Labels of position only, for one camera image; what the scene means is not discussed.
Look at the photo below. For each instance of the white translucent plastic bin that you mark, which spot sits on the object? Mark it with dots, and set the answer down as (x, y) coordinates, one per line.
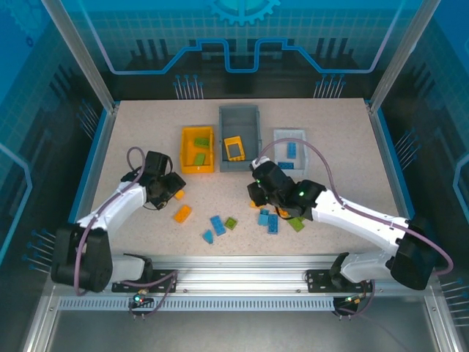
(282, 154)

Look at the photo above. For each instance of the yellow-orange lego window frame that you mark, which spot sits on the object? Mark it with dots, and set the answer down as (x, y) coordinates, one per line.
(234, 158)

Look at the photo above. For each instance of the orange plastic bin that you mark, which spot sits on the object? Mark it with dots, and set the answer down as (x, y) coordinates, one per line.
(188, 154)

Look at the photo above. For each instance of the gray plastic bin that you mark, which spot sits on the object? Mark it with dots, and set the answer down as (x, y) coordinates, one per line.
(238, 121)

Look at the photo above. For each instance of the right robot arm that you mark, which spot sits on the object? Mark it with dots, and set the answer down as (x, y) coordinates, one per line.
(359, 216)

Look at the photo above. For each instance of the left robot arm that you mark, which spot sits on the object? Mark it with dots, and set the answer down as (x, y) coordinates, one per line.
(117, 201)

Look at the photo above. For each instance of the small blue lego brick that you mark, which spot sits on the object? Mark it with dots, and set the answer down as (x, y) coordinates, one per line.
(263, 219)

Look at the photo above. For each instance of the small yellow-orange lego brick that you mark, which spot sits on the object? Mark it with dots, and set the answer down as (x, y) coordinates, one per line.
(179, 195)

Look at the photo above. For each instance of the small green lego brick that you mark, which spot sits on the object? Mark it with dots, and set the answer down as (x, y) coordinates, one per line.
(231, 223)

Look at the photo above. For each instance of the blue sloped lego brick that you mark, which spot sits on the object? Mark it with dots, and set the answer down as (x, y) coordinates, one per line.
(209, 237)

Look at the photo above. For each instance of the blue table edge strip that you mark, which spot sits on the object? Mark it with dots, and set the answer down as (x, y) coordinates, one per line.
(390, 154)
(91, 172)

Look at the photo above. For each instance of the small status light board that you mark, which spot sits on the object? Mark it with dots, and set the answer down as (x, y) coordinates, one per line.
(351, 300)
(139, 299)

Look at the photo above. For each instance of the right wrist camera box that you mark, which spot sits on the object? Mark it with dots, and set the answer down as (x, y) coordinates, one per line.
(261, 160)

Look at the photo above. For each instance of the aluminium mounting rail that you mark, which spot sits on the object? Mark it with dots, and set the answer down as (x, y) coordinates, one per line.
(238, 275)

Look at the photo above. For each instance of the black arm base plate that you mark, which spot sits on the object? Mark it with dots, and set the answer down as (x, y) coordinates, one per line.
(318, 282)
(165, 280)

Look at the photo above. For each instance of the metal base plate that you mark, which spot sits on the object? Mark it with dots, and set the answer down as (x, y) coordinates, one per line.
(238, 333)

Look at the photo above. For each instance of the aluminium frame post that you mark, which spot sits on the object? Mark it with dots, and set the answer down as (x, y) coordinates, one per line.
(399, 58)
(84, 58)

